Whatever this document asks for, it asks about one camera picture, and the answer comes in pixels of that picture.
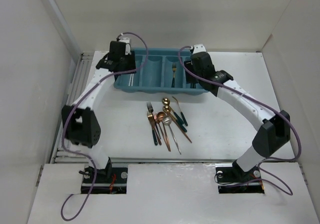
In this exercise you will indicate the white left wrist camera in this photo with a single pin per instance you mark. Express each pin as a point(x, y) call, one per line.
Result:
point(123, 39)

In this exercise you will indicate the gold spoon upper green handle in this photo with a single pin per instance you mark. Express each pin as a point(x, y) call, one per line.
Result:
point(166, 101)

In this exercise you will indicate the copper slotted spoon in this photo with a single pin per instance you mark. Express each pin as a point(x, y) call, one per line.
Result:
point(160, 116)

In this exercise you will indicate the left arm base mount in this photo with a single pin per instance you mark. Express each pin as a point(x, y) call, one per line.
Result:
point(112, 180)

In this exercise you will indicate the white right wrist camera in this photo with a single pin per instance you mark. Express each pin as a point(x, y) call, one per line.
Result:
point(198, 48)

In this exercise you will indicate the aluminium rail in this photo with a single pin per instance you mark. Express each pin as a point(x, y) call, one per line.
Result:
point(167, 160)
point(75, 86)

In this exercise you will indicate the aluminium rail front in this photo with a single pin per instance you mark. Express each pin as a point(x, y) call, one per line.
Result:
point(167, 160)

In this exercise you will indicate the rose gold spoon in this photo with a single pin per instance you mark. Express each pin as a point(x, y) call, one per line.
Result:
point(156, 125)

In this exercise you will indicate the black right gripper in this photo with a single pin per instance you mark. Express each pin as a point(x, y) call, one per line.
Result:
point(190, 79)

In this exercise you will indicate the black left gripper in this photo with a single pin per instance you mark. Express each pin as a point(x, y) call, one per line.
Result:
point(131, 57)

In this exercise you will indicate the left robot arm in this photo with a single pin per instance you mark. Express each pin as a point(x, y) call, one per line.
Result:
point(81, 129)

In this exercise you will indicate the silver slotted spoon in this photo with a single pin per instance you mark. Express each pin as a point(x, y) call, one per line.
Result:
point(167, 122)

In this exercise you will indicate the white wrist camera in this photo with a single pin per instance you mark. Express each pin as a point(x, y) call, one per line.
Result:
point(198, 48)
point(123, 39)

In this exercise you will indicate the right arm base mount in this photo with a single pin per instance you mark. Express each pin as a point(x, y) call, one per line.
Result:
point(230, 182)

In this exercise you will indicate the rose gold fork green handle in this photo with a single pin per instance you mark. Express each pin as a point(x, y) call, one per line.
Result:
point(154, 134)

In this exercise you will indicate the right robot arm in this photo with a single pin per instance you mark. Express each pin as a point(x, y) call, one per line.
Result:
point(273, 130)

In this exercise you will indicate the aluminium rail left side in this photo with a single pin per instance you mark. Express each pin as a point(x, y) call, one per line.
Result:
point(75, 86)

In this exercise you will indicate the blue plastic cutlery tray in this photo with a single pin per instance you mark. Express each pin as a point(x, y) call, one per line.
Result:
point(156, 74)

